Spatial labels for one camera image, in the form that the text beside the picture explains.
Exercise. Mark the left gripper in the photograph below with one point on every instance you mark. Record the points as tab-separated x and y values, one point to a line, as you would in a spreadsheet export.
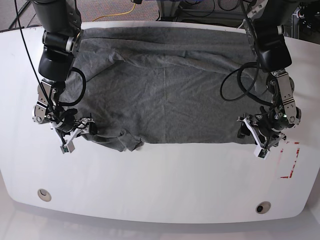
263	136

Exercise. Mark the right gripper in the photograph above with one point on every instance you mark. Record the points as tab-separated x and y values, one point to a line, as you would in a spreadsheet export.
66	133

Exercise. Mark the grey t-shirt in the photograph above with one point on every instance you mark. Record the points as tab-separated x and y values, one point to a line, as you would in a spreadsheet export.
163	85

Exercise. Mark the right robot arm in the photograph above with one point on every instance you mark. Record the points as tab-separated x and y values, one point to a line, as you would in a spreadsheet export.
61	40

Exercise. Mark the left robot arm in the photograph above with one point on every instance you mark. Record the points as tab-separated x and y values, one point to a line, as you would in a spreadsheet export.
264	27

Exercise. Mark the red tape rectangle marking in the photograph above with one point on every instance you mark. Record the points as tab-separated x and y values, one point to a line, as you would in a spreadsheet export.
288	158

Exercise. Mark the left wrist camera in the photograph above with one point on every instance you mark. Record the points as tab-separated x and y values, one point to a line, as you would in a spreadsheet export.
260	152

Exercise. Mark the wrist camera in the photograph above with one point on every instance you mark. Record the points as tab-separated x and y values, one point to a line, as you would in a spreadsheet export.
67	148
260	152

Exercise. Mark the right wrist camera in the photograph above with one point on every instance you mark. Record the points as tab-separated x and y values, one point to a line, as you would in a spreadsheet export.
67	148

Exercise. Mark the right table cable grommet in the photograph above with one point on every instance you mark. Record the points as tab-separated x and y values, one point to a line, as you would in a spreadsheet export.
263	207

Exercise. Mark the table cable grommet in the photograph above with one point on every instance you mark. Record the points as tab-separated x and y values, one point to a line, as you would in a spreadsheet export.
44	195
263	207

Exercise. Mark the left table cable grommet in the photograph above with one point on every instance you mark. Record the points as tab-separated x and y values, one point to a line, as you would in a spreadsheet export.
44	195

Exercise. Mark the aluminium frame stand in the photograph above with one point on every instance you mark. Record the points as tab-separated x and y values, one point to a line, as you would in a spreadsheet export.
167	9

